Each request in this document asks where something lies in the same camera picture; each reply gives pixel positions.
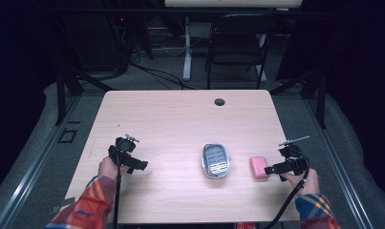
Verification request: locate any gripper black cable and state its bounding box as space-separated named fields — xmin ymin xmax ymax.
xmin=112 ymin=144 xmax=123 ymax=229
xmin=262 ymin=148 xmax=310 ymax=229

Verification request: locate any grey tape piece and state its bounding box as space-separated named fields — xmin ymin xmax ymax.
xmin=51 ymin=197 xmax=76 ymax=216

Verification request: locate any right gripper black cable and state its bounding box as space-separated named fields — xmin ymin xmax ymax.
xmin=262 ymin=148 xmax=310 ymax=229

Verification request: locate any white desk leg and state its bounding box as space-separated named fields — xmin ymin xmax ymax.
xmin=182 ymin=15 xmax=194 ymax=82

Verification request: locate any pink soap bar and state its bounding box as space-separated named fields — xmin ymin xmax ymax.
xmin=249 ymin=156 xmax=271 ymax=180

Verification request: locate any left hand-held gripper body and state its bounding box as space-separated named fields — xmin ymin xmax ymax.
xmin=108 ymin=133 xmax=140 ymax=168

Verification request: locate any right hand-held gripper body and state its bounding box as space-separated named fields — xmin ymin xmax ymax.
xmin=277 ymin=135 xmax=310 ymax=177

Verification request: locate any aluminium floor rail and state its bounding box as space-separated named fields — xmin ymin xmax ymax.
xmin=0 ymin=94 xmax=83 ymax=229
xmin=303 ymin=94 xmax=375 ymax=229

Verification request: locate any black folding chair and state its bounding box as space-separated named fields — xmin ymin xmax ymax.
xmin=204 ymin=12 xmax=280 ymax=91

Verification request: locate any person's right hand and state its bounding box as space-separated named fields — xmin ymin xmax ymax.
xmin=280 ymin=167 xmax=321 ymax=197

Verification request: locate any black metal stand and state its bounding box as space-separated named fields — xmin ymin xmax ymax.
xmin=268 ymin=67 xmax=328 ymax=130
xmin=53 ymin=61 xmax=115 ymax=126

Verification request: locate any black floor cable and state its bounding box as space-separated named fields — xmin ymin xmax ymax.
xmin=128 ymin=60 xmax=201 ymax=91

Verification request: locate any person's left hand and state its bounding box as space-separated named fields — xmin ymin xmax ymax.
xmin=97 ymin=156 xmax=131 ymax=181

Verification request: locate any metal soap dish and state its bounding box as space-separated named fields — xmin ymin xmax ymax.
xmin=201 ymin=142 xmax=232 ymax=180

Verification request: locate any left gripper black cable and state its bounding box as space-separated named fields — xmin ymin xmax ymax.
xmin=112 ymin=144 xmax=123 ymax=229

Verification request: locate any dark computer tower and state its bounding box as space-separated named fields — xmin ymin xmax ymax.
xmin=61 ymin=10 xmax=132 ymax=73

